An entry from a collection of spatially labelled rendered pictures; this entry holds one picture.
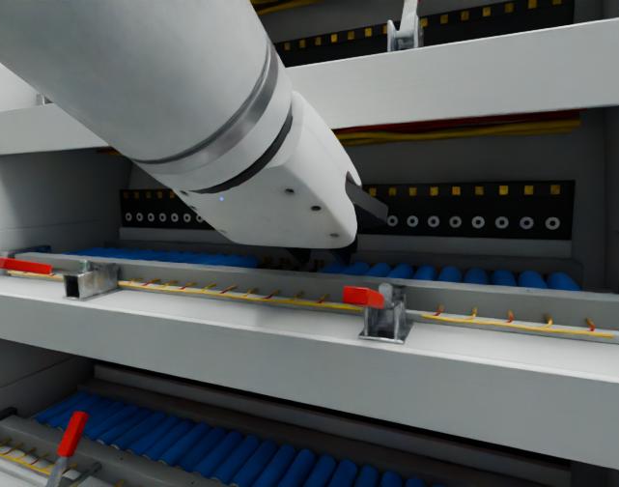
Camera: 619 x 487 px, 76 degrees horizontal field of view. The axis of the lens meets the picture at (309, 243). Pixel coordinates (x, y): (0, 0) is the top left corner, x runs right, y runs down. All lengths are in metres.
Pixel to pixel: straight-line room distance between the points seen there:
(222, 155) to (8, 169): 0.43
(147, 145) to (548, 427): 0.23
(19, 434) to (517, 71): 0.55
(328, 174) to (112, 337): 0.23
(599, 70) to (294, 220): 0.19
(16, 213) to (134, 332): 0.28
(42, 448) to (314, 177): 0.42
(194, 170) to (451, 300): 0.19
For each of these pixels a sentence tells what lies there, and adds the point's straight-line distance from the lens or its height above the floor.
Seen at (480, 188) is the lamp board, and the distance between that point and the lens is 0.41.
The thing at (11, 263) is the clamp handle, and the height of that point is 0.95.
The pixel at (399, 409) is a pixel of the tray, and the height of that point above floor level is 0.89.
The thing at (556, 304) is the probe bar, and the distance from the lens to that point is 0.29.
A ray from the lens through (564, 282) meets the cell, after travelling 0.34.
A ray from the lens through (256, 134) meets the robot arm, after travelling 0.17.
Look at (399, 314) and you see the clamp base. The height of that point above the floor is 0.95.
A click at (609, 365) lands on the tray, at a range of 0.26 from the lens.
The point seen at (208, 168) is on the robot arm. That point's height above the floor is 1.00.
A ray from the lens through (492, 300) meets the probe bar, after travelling 0.28.
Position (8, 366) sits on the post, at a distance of 0.60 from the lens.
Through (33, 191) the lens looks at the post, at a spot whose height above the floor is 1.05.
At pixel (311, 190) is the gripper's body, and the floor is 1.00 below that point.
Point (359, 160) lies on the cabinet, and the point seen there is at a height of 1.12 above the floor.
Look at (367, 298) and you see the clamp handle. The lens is 0.18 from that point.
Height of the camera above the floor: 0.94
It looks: 9 degrees up
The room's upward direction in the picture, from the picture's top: 6 degrees clockwise
